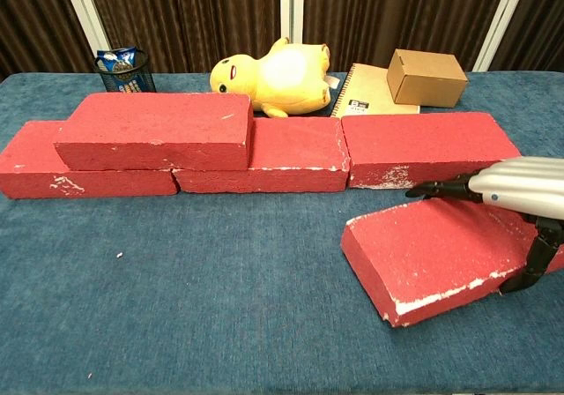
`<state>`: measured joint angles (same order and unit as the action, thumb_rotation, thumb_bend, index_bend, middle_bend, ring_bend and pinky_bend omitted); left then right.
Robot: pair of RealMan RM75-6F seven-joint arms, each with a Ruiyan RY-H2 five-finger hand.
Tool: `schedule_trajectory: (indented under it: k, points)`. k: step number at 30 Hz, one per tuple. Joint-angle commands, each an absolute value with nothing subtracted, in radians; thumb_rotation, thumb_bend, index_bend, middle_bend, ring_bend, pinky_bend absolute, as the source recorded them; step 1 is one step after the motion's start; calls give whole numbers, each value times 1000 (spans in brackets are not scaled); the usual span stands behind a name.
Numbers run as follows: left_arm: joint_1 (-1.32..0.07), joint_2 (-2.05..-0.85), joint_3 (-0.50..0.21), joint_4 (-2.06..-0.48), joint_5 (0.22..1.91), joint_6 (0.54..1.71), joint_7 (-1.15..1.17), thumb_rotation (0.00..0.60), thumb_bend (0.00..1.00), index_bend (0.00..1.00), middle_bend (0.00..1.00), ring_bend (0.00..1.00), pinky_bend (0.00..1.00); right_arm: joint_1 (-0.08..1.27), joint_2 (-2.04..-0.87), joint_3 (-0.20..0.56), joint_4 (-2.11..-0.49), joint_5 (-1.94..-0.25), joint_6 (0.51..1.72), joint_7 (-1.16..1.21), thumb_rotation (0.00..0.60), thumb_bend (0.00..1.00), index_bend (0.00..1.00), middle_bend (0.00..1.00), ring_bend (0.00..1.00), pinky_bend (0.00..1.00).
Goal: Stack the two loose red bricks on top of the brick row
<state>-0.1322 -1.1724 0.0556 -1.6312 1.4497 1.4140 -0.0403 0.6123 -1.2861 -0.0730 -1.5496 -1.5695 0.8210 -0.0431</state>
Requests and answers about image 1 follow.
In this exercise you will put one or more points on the blue table cloth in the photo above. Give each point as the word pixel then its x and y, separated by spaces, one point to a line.
pixel 220 289

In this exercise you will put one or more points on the yellow plush toy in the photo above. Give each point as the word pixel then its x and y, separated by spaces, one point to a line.
pixel 273 82

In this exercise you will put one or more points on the red foam brick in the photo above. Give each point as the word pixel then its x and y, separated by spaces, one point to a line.
pixel 432 254
pixel 154 126
pixel 31 166
pixel 423 143
pixel 295 148

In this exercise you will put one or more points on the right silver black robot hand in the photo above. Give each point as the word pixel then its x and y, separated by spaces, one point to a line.
pixel 524 183

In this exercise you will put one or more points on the kraft spiral notebook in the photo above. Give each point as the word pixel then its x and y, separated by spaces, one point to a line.
pixel 365 91

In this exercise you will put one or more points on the white partition frame post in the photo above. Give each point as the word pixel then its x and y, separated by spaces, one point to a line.
pixel 83 11
pixel 502 20
pixel 291 2

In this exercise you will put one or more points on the small cardboard box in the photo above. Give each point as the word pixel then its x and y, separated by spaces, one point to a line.
pixel 427 82

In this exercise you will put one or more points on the blue snack packet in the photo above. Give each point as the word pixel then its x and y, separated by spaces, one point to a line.
pixel 115 57

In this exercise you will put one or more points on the dark brown pleated curtain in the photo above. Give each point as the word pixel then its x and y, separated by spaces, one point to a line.
pixel 396 11
pixel 31 16
pixel 185 16
pixel 537 24

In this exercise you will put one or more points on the black mesh pen holder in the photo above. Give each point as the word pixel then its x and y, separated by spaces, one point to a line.
pixel 147 82

